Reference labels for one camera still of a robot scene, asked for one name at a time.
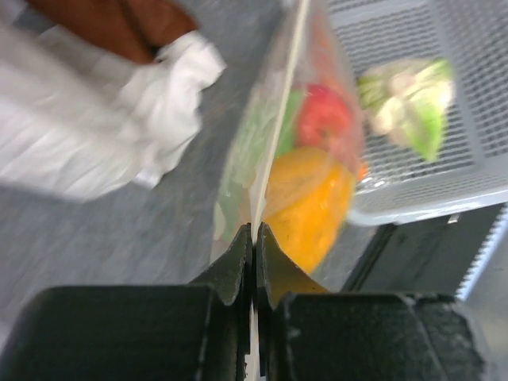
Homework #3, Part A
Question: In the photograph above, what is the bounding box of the orange pumpkin slice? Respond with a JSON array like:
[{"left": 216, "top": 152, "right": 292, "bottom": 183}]
[{"left": 357, "top": 161, "right": 369, "bottom": 182}]

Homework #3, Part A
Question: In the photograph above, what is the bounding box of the light green cucumber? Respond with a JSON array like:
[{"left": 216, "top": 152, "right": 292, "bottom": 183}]
[{"left": 222, "top": 90, "right": 305, "bottom": 187}]

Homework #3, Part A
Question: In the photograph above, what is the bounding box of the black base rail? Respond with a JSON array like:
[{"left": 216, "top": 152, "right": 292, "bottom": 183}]
[{"left": 342, "top": 203, "right": 507, "bottom": 295}]

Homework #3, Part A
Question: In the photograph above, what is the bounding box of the clear dotted zip top bag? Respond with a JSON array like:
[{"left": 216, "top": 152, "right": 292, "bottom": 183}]
[{"left": 210, "top": 1, "right": 364, "bottom": 273}]

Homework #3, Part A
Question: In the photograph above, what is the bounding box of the white plastic basket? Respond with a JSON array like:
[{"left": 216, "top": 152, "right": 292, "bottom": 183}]
[{"left": 328, "top": 1, "right": 507, "bottom": 225}]

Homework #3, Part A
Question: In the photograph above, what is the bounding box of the brown cloth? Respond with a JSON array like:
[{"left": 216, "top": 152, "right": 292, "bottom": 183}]
[{"left": 29, "top": 0, "right": 198, "bottom": 64}]

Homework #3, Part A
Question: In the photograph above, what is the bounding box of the white cauliflower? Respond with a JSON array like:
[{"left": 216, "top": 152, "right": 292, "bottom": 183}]
[{"left": 357, "top": 58, "right": 455, "bottom": 162}]

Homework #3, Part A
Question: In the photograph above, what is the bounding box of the white slotted cable duct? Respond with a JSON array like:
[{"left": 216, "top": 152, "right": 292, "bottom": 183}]
[{"left": 456, "top": 209, "right": 507, "bottom": 301}]

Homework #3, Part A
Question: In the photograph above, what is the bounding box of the orange tangerine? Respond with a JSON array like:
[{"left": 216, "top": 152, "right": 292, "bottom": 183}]
[{"left": 263, "top": 147, "right": 356, "bottom": 274}]

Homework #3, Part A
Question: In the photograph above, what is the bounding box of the white t-shirt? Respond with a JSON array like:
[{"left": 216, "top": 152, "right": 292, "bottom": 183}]
[{"left": 1, "top": 1, "right": 226, "bottom": 201}]

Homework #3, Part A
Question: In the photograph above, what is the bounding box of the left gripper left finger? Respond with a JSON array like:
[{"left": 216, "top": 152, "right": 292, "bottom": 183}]
[{"left": 1, "top": 225, "right": 252, "bottom": 380}]

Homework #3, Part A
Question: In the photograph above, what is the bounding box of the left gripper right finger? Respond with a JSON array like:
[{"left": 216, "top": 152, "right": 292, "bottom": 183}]
[{"left": 256, "top": 225, "right": 487, "bottom": 380}]

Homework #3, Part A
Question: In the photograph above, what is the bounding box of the red apple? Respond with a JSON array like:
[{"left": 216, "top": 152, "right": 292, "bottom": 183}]
[{"left": 296, "top": 84, "right": 353, "bottom": 151}]

